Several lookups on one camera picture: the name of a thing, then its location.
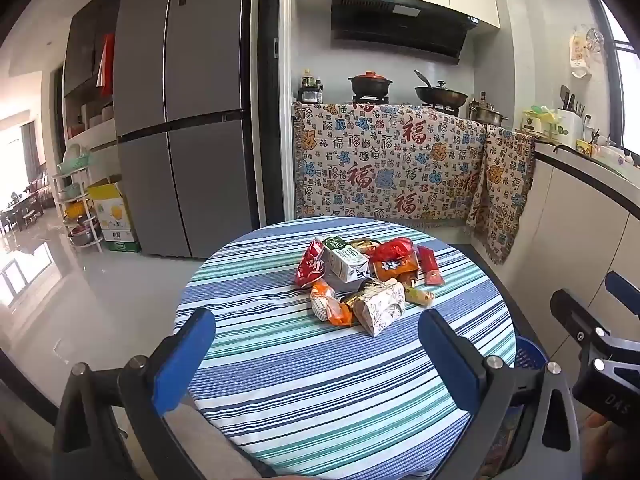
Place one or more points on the gold foil wrapper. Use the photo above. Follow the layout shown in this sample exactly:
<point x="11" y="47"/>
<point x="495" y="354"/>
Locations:
<point x="357" y="297"/>

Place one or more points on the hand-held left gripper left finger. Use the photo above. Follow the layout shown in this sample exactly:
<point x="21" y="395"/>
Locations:
<point x="182" y="360"/>

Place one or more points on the red packet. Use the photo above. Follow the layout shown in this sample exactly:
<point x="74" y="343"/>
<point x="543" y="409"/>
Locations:
<point x="430" y="265"/>

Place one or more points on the red plastic bag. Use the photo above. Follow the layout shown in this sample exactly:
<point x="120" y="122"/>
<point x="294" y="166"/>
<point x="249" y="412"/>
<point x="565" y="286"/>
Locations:
<point x="395" y="249"/>

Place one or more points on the orange white bread wrapper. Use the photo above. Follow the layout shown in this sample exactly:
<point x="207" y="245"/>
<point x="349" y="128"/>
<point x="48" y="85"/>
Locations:
<point x="327" y="305"/>

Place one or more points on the dark wall cabinet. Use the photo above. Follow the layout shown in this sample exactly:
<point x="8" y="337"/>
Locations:
<point x="85" y="50"/>

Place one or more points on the grey refrigerator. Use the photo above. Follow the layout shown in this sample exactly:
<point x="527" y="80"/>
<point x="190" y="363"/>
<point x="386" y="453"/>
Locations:
<point x="190" y="110"/>

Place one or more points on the red foil wrapper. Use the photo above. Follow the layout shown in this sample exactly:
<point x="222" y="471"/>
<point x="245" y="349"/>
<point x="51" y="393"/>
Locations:
<point x="309" y="265"/>

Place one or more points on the white rack with basins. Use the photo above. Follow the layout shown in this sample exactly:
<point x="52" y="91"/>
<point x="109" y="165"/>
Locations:
<point x="75" y="200"/>

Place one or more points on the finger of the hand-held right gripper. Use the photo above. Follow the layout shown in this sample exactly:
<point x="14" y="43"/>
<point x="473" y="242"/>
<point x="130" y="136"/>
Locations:
<point x="575" y="312"/>
<point x="622" y="292"/>

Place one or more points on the white kitchen base cabinets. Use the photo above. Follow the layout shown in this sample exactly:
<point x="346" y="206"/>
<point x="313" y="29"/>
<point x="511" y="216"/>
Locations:
<point x="575" y="230"/>

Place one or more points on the black range hood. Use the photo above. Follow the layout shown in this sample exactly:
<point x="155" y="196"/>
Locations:
<point x="395" y="25"/>

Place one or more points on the black rack with bottles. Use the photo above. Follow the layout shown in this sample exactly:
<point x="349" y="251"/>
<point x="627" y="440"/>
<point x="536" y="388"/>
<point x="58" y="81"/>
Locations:
<point x="311" y="87"/>

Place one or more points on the red hanging bag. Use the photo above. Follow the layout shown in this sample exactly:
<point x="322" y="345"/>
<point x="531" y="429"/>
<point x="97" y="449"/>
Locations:
<point x="106" y="65"/>

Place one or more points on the yellow white cardboard box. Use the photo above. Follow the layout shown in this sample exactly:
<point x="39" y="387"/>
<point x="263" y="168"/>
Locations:
<point x="115" y="220"/>

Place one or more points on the striped tablecloth round table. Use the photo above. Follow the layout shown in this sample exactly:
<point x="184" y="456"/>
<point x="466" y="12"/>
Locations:
<point x="310" y="385"/>

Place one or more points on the blue plastic mesh basket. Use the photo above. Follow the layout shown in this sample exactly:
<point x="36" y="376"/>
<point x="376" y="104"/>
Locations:
<point x="530" y="357"/>

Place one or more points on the yellow snack packet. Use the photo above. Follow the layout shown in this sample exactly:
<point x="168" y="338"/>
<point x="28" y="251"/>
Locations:
<point x="419" y="296"/>

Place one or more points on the white wall hanging holder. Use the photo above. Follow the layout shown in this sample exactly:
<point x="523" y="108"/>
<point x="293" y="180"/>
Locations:
<point x="580" y="55"/>

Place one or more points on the patterned paper box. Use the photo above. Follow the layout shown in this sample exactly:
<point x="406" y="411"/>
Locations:
<point x="380" y="307"/>

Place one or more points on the orange snack packet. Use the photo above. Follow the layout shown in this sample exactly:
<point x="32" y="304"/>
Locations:
<point x="395" y="270"/>

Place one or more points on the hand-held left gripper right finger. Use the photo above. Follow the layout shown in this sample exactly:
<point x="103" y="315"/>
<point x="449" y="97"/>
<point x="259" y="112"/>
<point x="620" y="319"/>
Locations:
<point x="447" y="360"/>

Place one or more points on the green yellow container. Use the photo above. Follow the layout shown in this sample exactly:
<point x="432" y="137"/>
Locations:
<point x="537" y="121"/>

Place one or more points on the person's right hand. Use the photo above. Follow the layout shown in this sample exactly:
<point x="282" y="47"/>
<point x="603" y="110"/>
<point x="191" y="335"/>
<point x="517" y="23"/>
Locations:
<point x="612" y="452"/>

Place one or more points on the white green milk carton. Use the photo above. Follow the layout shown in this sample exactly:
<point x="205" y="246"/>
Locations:
<point x="345" y="260"/>

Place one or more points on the steel pot with lid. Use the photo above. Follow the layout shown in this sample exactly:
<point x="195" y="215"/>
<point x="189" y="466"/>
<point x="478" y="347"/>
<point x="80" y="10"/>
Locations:
<point x="487" y="112"/>

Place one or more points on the wooden dining furniture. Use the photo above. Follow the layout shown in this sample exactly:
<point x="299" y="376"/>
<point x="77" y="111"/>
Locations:
<point x="20" y="212"/>

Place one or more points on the white utensil holder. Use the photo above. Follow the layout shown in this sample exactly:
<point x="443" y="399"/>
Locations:
<point x="570" y="122"/>

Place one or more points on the printed blanket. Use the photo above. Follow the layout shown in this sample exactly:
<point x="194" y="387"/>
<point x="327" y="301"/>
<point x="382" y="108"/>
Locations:
<point x="380" y="165"/>
<point x="502" y="185"/>

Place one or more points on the black wok with lid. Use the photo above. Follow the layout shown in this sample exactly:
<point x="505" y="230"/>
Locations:
<point x="442" y="94"/>

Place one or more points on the black clay pot red lid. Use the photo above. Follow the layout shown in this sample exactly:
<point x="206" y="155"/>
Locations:
<point x="370" y="84"/>

